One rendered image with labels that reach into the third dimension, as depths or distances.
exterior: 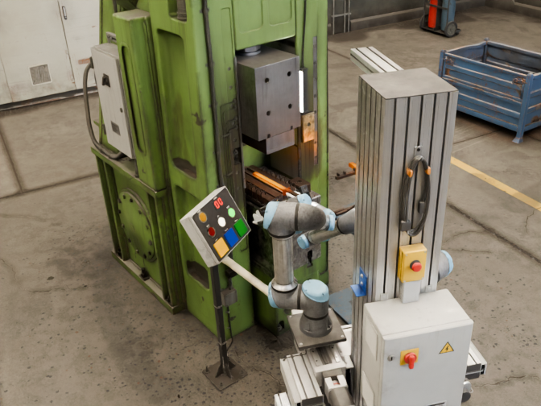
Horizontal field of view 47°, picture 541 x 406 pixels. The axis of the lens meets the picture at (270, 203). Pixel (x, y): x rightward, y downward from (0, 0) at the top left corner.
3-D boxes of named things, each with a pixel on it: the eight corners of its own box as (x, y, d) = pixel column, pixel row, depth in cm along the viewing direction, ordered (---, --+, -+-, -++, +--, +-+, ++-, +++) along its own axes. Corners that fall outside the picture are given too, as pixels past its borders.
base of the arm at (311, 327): (336, 333, 277) (336, 316, 272) (303, 340, 275) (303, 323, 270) (327, 312, 290) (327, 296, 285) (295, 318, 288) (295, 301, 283)
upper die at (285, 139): (295, 144, 348) (294, 128, 343) (266, 155, 338) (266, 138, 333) (249, 123, 377) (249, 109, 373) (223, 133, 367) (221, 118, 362)
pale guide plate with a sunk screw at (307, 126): (315, 138, 374) (314, 112, 366) (303, 142, 370) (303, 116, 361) (312, 138, 376) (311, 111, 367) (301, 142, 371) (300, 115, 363)
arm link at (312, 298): (327, 319, 271) (327, 295, 265) (297, 316, 274) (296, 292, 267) (330, 302, 281) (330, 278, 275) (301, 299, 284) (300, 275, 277)
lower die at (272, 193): (295, 199, 366) (295, 186, 362) (270, 210, 355) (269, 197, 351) (253, 175, 395) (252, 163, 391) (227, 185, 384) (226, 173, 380)
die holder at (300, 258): (321, 256, 391) (320, 194, 369) (274, 280, 372) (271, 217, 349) (266, 221, 430) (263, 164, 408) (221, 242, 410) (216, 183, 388)
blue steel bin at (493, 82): (566, 124, 667) (580, 59, 631) (518, 143, 631) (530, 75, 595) (478, 95, 755) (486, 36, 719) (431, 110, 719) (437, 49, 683)
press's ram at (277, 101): (312, 122, 351) (311, 52, 331) (258, 141, 330) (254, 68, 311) (266, 103, 380) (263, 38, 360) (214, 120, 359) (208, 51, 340)
